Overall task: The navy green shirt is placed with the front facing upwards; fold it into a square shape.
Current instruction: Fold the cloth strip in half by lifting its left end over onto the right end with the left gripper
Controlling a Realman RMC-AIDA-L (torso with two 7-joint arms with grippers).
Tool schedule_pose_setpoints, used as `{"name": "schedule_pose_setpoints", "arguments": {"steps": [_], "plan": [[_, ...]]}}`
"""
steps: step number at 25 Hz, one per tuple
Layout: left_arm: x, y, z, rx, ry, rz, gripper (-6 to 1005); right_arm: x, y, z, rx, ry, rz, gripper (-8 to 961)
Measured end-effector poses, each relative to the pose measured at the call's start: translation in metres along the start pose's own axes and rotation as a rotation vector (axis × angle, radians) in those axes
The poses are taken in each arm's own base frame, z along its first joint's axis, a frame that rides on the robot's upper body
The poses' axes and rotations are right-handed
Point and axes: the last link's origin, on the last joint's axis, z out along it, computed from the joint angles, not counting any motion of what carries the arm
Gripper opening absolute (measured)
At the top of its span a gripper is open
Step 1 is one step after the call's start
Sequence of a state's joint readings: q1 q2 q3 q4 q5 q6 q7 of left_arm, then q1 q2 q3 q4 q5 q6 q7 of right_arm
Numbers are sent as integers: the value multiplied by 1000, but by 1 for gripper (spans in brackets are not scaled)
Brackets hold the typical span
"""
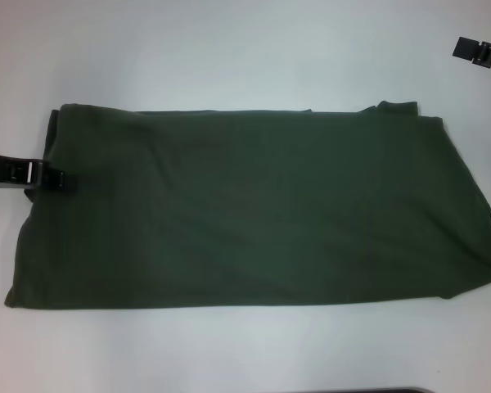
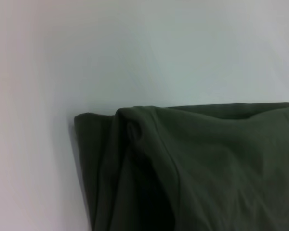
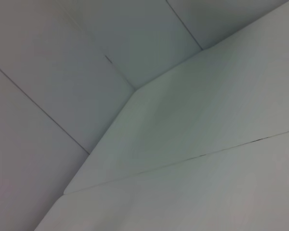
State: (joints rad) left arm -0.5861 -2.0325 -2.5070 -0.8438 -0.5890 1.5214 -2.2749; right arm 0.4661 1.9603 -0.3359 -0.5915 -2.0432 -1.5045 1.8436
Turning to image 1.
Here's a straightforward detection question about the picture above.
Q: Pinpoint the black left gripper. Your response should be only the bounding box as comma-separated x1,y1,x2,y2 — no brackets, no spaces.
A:
0,151,79,194

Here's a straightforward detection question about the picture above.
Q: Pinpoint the dark green FREE t-shirt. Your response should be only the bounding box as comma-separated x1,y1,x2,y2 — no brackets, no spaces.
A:
2,98,491,310

